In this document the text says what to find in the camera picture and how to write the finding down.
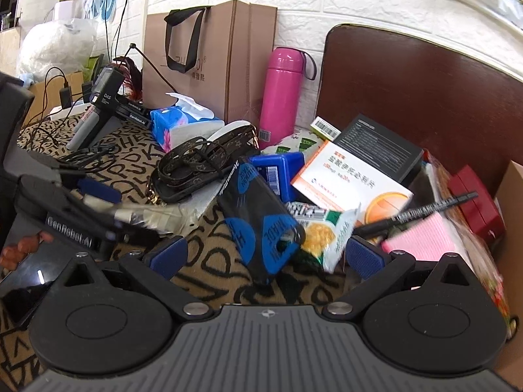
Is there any dark brown wooden headboard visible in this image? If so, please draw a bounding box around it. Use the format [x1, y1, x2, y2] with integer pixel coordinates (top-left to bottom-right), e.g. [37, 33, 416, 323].
[314, 24, 523, 197]

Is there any open brown carton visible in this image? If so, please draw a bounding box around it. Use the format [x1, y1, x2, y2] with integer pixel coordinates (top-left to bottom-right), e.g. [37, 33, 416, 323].
[20, 71, 86, 127]

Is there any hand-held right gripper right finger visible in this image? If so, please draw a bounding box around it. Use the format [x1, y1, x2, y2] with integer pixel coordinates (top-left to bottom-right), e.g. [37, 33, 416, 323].
[321, 236, 477, 320]

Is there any pink knitted cloth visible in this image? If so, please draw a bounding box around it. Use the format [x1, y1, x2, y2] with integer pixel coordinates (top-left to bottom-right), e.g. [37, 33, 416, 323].
[380, 212, 466, 262]

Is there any black box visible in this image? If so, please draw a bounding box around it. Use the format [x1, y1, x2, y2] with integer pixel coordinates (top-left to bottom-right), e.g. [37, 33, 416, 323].
[333, 113, 425, 186]

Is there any black cable bundle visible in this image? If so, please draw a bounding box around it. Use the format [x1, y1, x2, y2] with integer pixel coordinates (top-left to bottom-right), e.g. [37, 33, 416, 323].
[30, 128, 119, 172]

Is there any black marker pen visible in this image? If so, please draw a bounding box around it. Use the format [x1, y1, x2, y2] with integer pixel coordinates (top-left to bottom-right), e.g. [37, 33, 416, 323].
[360, 191, 479, 237]

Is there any foil blister pack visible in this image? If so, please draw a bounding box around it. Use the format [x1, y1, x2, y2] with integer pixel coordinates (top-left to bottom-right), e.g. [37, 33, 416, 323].
[84, 196, 197, 231]

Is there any red floral packet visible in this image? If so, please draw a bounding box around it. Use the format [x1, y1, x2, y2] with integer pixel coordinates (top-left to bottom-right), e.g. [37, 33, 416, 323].
[423, 149, 513, 335]

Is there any pink thermos bottle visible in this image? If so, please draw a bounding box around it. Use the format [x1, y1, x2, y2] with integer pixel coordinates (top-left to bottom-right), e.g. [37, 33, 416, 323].
[258, 47, 317, 150]

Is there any white orange medicine box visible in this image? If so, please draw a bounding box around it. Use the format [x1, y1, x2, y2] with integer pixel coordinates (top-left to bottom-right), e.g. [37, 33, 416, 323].
[291, 141, 414, 229]

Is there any green white snack packet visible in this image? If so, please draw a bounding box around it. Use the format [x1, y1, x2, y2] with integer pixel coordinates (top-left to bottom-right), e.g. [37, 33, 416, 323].
[286, 201, 362, 273]

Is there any cardboard box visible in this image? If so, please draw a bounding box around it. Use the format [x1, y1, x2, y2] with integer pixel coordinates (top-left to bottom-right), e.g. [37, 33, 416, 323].
[492, 159, 523, 376]

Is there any blue tissue pack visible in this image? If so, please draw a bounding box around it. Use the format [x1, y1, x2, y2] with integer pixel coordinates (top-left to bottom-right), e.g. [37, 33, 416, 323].
[150, 92, 225, 154]

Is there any person's left hand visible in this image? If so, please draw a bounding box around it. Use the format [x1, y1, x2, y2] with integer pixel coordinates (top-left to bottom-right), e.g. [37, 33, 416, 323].
[0, 231, 55, 271]

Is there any black smartphone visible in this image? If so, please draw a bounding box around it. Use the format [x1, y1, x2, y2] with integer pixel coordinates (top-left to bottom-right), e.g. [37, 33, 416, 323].
[0, 249, 76, 323]

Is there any small barcode box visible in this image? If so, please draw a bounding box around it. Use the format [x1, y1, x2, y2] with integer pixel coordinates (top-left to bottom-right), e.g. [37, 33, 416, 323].
[310, 116, 342, 141]

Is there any blue plastic box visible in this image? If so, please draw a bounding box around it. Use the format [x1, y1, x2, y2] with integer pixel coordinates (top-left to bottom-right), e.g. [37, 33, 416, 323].
[250, 152, 307, 203]

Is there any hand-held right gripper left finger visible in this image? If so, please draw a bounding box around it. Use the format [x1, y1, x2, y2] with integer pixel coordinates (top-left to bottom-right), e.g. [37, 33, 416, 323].
[61, 235, 215, 320]

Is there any white plastic bag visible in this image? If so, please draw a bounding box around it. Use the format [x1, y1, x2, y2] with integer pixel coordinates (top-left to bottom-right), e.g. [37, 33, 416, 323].
[20, 18, 99, 78]

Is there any brown paper bag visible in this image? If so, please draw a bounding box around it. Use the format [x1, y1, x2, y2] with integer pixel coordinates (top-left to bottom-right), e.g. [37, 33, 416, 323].
[142, 0, 278, 125]

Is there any red box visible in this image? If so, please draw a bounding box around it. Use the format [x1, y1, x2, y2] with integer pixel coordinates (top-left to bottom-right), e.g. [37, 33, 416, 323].
[447, 165, 505, 241]

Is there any white green printed packet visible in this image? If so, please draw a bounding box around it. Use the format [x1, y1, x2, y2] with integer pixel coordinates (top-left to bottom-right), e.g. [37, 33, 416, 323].
[261, 131, 323, 156]

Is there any grey spare hand-held gripper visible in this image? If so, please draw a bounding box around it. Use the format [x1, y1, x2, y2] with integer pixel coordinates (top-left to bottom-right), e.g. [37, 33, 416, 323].
[65, 65, 154, 152]

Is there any black and blue packet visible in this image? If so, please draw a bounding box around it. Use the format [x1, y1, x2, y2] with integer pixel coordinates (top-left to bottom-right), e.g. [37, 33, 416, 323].
[216, 157, 307, 286]

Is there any dark red feathery object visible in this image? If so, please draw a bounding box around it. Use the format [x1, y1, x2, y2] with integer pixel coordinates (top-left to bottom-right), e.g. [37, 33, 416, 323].
[120, 58, 144, 101]

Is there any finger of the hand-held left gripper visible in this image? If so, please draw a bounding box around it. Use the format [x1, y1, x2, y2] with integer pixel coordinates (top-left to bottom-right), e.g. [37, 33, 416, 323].
[28, 150, 122, 205]
[110, 210, 162, 242]

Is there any tan black printed blanket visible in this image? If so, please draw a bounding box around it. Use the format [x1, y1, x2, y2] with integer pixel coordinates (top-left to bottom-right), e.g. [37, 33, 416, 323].
[0, 114, 356, 392]

